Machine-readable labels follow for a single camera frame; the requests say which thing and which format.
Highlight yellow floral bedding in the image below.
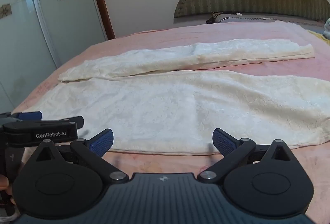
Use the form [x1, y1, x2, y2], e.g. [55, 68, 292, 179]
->
[308, 30, 330, 46]

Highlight patterned pillow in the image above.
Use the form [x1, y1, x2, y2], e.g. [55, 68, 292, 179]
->
[206, 12, 325, 26]

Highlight cream yellow blanket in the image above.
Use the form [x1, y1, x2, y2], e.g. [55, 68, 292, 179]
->
[19, 38, 330, 156]

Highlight pink bed blanket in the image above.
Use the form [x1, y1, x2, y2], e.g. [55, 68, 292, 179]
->
[12, 20, 330, 214]

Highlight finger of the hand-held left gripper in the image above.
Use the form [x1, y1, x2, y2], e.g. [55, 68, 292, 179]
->
[12, 111, 43, 122]
[58, 115, 85, 130]

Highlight person's left hand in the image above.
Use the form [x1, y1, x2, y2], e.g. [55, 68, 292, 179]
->
[0, 175, 14, 204]

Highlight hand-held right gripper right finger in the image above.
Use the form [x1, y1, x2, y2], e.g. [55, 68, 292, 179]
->
[197, 128, 293, 184]

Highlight flower-print glass wardrobe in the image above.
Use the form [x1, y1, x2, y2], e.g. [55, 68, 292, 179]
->
[0, 0, 109, 111]

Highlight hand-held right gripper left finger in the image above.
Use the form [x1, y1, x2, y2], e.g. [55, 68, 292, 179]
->
[35, 128, 130, 184]

